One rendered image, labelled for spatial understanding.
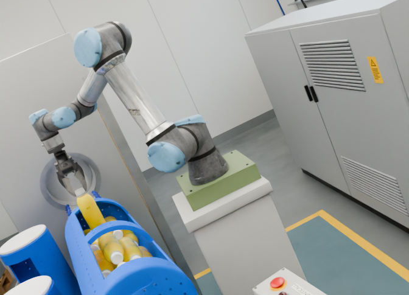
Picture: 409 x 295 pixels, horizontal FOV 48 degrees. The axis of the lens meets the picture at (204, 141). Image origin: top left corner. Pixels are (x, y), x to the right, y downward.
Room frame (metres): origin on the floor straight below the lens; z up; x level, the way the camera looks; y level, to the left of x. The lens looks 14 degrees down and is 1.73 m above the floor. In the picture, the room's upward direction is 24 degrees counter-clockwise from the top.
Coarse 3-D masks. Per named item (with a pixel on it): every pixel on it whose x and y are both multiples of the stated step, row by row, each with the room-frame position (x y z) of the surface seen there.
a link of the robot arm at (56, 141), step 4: (56, 136) 1.80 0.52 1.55; (60, 136) 1.83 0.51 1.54; (48, 140) 1.79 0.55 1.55; (52, 140) 1.79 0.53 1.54; (56, 140) 1.80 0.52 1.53; (60, 140) 1.81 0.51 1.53; (44, 144) 1.80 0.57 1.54; (48, 144) 1.79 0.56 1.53; (52, 144) 1.79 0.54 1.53; (56, 144) 1.80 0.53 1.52; (60, 144) 1.81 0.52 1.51; (48, 148) 1.80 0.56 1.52; (52, 148) 1.80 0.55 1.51
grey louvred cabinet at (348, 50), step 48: (384, 0) 2.27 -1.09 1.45; (288, 48) 3.28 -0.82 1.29; (336, 48) 2.57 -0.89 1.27; (384, 48) 2.12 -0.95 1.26; (288, 96) 3.66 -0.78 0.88; (336, 96) 2.80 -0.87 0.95; (384, 96) 2.25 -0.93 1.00; (288, 144) 4.18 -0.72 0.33; (336, 144) 3.08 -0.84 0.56; (384, 144) 2.42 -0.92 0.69; (384, 192) 2.61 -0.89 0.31
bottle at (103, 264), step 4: (96, 252) 1.54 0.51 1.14; (100, 252) 1.54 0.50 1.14; (96, 256) 1.51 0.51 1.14; (100, 256) 1.50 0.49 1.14; (100, 260) 1.46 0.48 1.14; (104, 260) 1.45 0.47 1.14; (100, 264) 1.43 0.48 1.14; (104, 264) 1.43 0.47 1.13; (108, 264) 1.44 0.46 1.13; (112, 264) 1.46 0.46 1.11; (100, 268) 1.42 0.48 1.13; (104, 268) 1.42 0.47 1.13; (108, 268) 1.42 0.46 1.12; (112, 268) 1.43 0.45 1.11
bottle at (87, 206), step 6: (84, 192) 1.80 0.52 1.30; (78, 198) 1.79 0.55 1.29; (84, 198) 1.78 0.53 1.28; (90, 198) 1.79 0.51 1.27; (78, 204) 1.79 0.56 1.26; (84, 204) 1.78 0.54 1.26; (90, 204) 1.78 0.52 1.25; (96, 204) 1.81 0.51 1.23; (84, 210) 1.78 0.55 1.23; (90, 210) 1.78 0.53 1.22; (96, 210) 1.79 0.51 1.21; (84, 216) 1.78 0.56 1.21; (90, 216) 1.77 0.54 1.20; (96, 216) 1.78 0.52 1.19; (102, 216) 1.81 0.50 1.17; (90, 222) 1.78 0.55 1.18; (96, 222) 1.78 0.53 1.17; (102, 222) 1.79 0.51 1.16; (90, 228) 1.79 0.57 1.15
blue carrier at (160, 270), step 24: (72, 216) 1.83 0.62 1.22; (120, 216) 1.93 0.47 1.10; (72, 240) 1.62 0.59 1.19; (144, 240) 1.68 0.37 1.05; (96, 264) 1.24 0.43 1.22; (144, 264) 1.10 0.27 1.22; (168, 264) 1.13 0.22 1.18; (96, 288) 1.12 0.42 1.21; (120, 288) 1.07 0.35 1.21; (144, 288) 1.08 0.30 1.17; (168, 288) 1.10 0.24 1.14; (192, 288) 1.12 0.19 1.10
